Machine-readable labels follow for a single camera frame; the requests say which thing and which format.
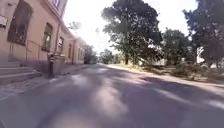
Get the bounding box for distant trees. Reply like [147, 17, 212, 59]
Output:
[83, 44, 116, 65]

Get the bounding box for grey asphalt street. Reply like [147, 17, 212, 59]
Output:
[0, 63, 224, 128]

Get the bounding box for large leafy tree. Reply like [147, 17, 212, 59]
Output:
[100, 0, 164, 66]

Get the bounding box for dark bollard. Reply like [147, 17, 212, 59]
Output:
[47, 53, 56, 80]

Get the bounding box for medium tree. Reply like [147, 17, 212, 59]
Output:
[161, 28, 191, 66]

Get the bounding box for grass verge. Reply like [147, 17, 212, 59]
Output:
[106, 62, 224, 85]

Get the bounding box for beige building with windows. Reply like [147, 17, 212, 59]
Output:
[0, 0, 88, 75]

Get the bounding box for stone steps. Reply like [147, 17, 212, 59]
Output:
[0, 65, 43, 86]

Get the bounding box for tall dark tree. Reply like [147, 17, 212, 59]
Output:
[182, 0, 224, 68]

